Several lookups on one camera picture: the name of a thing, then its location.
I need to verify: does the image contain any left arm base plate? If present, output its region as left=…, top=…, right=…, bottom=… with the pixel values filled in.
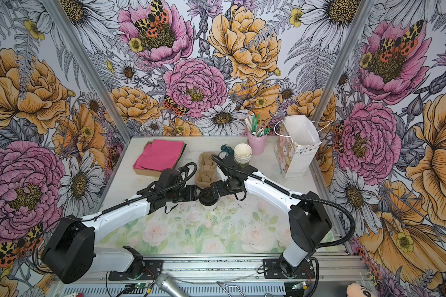
left=108, top=260, right=164, bottom=281

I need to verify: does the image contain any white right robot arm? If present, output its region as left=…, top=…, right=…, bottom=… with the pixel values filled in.
left=211, top=154, right=356, bottom=278

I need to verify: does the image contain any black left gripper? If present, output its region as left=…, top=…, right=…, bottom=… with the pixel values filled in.
left=167, top=185, right=205, bottom=202

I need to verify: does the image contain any silver microphone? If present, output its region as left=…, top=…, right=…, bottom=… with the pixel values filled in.
left=156, top=273, right=189, bottom=297

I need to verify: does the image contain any wrapped straws bundle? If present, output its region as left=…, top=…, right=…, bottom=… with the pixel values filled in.
left=244, top=115, right=270, bottom=137

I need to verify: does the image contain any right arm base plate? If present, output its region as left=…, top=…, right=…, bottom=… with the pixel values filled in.
left=258, top=258, right=316, bottom=280

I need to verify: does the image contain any teal alarm clock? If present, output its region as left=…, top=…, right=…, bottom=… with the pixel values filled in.
left=218, top=144, right=234, bottom=158

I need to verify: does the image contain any stack of green paper cups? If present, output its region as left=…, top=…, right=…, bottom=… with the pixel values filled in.
left=234, top=144, right=252, bottom=165

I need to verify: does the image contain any stack of pulp cup carriers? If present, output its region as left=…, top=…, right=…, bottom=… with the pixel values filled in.
left=195, top=152, right=218, bottom=189

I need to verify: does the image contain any black coffee cup lid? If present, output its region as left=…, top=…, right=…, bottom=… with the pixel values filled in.
left=198, top=188, right=219, bottom=207

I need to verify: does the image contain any cartoon animal gift bag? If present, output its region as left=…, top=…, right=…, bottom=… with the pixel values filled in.
left=274, top=115, right=332, bottom=178

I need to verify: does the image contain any pink straw holder cup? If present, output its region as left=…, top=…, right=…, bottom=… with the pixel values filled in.
left=248, top=133, right=267, bottom=156

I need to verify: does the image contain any pink plush toy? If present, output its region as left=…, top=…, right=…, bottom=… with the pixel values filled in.
left=346, top=283, right=376, bottom=297

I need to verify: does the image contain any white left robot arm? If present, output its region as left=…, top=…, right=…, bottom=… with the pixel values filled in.
left=40, top=162, right=198, bottom=284

